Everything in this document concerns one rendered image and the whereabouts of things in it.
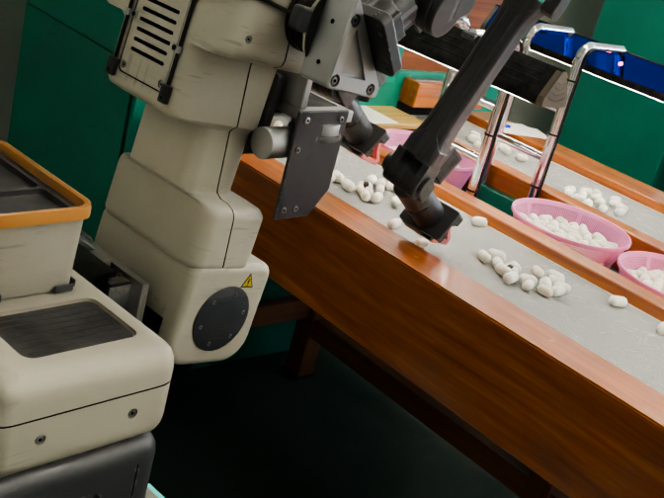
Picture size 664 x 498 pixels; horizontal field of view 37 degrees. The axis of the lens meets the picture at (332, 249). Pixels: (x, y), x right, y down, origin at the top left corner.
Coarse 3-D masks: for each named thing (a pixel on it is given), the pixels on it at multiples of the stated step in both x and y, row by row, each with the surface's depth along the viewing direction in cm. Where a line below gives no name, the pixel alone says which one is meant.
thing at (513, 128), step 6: (510, 126) 290; (516, 126) 294; (522, 126) 296; (504, 132) 284; (510, 132) 285; (516, 132) 287; (522, 132) 289; (528, 132) 291; (534, 132) 293; (540, 132) 295
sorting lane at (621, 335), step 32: (352, 160) 230; (352, 192) 208; (384, 192) 214; (384, 224) 195; (448, 256) 187; (512, 256) 196; (512, 288) 181; (576, 288) 189; (544, 320) 170; (576, 320) 174; (608, 320) 178; (640, 320) 182; (608, 352) 165; (640, 352) 168
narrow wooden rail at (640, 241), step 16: (464, 144) 260; (496, 160) 253; (496, 176) 248; (512, 176) 244; (528, 176) 246; (512, 192) 245; (528, 192) 241; (544, 192) 238; (560, 192) 240; (592, 208) 233; (624, 224) 228; (640, 240) 221; (656, 240) 223
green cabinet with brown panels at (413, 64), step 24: (48, 0) 243; (72, 0) 235; (96, 0) 228; (480, 0) 283; (72, 24) 236; (96, 24) 229; (120, 24) 222; (456, 24) 281; (480, 24) 288; (408, 72) 274; (432, 72) 281
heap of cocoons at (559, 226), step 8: (536, 216) 224; (544, 216) 227; (560, 216) 229; (536, 224) 219; (544, 224) 221; (552, 224) 222; (560, 224) 224; (568, 224) 225; (576, 224) 225; (584, 224) 227; (552, 232) 216; (560, 232) 219; (568, 232) 222; (576, 232) 221; (584, 232) 224; (576, 240) 216; (584, 240) 217; (592, 240) 219; (600, 240) 219
